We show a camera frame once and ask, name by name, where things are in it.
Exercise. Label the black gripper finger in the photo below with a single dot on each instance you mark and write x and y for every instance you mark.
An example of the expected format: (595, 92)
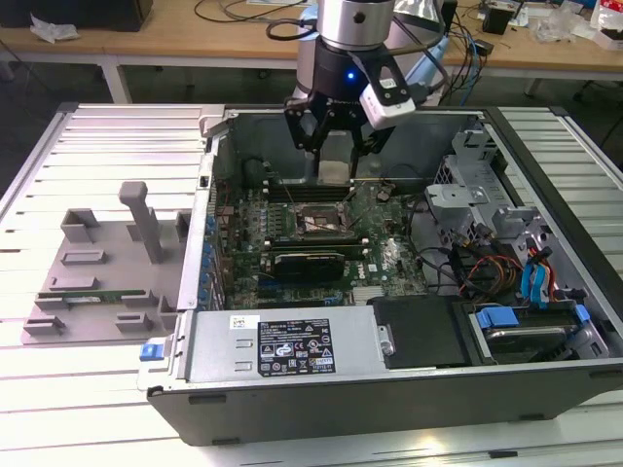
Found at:
(377, 142)
(294, 131)

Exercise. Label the silver CPU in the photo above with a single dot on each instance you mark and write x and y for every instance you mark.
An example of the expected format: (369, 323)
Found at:
(335, 172)

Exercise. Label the thin metal locking lever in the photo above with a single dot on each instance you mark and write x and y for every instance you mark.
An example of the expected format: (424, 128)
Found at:
(290, 197)
(351, 194)

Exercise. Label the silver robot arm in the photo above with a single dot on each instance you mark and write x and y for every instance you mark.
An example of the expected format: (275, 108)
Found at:
(353, 24)

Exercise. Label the CPU socket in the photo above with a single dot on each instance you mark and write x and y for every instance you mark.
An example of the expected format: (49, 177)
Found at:
(316, 221)

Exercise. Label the round coin battery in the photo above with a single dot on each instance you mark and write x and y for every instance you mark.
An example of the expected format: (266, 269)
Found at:
(384, 194)

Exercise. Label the black RAM slot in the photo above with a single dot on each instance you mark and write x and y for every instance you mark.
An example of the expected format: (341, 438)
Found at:
(292, 187)
(311, 240)
(353, 252)
(311, 196)

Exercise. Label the black round case speaker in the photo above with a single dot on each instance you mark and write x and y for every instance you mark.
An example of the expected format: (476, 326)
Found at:
(253, 172)

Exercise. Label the green motherboard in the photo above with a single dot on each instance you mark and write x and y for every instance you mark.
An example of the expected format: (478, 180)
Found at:
(384, 233)

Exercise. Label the silver metal drive cage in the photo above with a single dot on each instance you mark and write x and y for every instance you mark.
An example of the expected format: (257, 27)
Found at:
(455, 194)

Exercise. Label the blue expansion slot clip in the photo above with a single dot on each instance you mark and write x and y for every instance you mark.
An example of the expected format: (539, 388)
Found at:
(207, 251)
(202, 292)
(210, 225)

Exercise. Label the tall black box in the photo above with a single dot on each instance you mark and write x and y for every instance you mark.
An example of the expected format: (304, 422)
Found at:
(451, 17)

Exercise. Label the black graphics card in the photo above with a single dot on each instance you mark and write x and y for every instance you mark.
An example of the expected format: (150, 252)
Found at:
(311, 266)

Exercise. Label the black power adapter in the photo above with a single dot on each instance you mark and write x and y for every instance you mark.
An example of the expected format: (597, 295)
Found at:
(484, 47)

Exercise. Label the small silver heatsink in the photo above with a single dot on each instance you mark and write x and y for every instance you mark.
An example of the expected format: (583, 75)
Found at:
(367, 294)

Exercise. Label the small black container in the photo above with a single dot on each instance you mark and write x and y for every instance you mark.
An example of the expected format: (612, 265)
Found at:
(496, 22)

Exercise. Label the wooden desk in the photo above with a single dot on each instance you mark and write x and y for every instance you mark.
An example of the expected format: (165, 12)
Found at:
(146, 41)

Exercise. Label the black plastic shroud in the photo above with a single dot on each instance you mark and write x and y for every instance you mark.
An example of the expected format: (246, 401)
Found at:
(418, 331)

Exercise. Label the clear plastic wrap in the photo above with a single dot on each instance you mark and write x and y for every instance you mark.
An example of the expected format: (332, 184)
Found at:
(555, 24)

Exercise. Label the hard disk in blue carrier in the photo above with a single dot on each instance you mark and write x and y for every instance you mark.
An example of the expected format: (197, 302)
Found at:
(496, 320)

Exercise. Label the silver power supply unit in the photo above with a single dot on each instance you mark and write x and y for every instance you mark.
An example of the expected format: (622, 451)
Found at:
(219, 340)

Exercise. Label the grey parts rack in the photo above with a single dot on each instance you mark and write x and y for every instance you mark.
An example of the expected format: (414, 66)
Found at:
(117, 272)

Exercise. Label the green RAM stick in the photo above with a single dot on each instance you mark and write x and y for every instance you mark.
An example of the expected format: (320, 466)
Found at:
(121, 293)

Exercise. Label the large black box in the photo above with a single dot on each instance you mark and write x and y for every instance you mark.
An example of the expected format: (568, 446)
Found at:
(73, 12)

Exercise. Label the white and red bag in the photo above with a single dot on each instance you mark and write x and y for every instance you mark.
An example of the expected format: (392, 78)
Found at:
(606, 19)

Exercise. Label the blue case latch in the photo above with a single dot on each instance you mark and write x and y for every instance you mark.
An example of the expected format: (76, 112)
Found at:
(151, 351)

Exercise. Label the crumpled white plastic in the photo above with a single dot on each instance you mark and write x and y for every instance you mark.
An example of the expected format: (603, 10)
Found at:
(51, 30)

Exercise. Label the black open PC case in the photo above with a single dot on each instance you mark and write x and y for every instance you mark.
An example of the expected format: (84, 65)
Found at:
(389, 408)

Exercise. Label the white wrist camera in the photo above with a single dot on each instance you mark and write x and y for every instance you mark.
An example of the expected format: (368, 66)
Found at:
(389, 104)

